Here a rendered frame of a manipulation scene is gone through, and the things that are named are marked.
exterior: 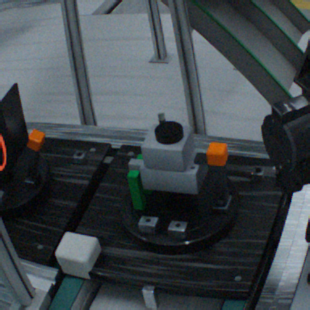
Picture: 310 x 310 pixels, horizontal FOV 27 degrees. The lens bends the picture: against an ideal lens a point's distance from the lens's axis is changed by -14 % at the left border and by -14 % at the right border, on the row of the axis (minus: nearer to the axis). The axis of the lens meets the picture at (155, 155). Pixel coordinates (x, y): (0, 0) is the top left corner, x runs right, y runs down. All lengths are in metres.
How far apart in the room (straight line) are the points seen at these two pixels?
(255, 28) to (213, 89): 0.25
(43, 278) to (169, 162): 0.22
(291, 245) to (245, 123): 0.41
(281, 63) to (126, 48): 0.49
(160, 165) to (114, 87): 0.54
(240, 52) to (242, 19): 0.12
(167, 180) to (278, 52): 0.36
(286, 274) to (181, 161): 0.19
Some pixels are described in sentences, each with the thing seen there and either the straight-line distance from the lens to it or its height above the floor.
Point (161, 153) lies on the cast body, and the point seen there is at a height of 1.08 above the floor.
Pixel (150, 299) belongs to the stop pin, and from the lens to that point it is 0.78.
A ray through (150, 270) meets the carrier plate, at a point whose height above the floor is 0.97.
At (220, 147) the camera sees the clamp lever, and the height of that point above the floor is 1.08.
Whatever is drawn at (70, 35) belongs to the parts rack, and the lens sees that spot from 0.99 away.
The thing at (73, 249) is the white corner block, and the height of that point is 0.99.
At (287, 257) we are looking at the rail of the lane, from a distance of 0.79.
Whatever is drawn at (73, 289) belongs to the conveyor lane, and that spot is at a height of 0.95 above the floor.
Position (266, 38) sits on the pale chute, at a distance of 1.05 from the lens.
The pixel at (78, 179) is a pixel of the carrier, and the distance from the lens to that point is 0.92.
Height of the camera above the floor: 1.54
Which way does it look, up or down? 38 degrees down
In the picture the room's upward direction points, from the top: 10 degrees counter-clockwise
